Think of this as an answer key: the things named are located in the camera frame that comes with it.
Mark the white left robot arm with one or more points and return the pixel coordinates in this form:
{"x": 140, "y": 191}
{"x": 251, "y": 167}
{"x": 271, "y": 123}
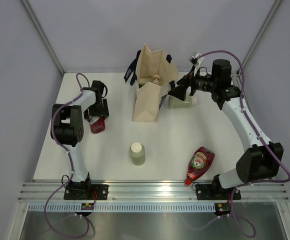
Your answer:
{"x": 67, "y": 130}

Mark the left aluminium frame post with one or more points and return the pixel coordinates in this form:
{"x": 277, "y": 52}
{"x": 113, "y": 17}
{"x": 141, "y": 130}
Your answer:
{"x": 42, "y": 35}

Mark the white slotted cable duct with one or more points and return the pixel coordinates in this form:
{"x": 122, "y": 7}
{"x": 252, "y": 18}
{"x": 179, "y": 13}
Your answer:
{"x": 120, "y": 207}

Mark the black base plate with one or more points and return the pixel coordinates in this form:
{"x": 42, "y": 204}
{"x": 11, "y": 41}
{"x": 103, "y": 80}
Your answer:
{"x": 205, "y": 191}
{"x": 84, "y": 192}

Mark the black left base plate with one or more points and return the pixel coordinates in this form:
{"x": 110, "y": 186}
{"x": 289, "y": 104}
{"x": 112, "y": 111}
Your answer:
{"x": 84, "y": 192}

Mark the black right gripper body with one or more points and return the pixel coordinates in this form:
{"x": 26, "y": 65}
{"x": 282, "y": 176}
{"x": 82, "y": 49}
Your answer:
{"x": 202, "y": 83}

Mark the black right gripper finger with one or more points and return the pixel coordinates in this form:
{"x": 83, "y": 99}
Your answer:
{"x": 185, "y": 81}
{"x": 179, "y": 92}

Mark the aluminium frame post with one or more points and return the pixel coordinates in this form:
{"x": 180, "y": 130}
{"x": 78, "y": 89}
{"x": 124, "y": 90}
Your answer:
{"x": 42, "y": 35}
{"x": 262, "y": 30}

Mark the green bottle standing white cap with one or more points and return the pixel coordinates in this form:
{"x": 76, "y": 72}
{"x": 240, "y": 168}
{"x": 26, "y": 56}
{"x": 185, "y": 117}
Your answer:
{"x": 137, "y": 154}

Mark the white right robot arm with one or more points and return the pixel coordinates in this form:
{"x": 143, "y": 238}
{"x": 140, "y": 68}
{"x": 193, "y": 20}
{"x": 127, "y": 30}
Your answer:
{"x": 262, "y": 157}

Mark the dark red bottle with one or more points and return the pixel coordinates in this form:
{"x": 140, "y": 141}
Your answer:
{"x": 97, "y": 124}

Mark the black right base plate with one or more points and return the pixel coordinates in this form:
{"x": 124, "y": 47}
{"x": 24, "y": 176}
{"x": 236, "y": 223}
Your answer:
{"x": 205, "y": 191}

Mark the right aluminium frame post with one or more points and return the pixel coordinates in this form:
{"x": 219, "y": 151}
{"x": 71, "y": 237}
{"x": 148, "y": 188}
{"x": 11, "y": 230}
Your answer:
{"x": 262, "y": 30}

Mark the beige canvas tote bag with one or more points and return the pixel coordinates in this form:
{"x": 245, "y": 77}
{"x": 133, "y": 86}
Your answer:
{"x": 150, "y": 97}

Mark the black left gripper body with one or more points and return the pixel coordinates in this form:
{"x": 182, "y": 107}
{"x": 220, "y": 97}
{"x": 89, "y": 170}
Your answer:
{"x": 99, "y": 108}

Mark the aluminium mounting rail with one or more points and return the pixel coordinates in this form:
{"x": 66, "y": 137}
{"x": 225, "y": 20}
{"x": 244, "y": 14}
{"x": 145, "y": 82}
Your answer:
{"x": 155, "y": 191}

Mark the beige pump bottle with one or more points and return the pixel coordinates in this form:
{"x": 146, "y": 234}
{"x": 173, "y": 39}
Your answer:
{"x": 156, "y": 79}

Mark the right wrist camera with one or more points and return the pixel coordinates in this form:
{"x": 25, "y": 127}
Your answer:
{"x": 196, "y": 60}

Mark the red Fairy dish soap bottle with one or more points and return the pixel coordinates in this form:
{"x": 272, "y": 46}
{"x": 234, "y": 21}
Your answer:
{"x": 199, "y": 164}

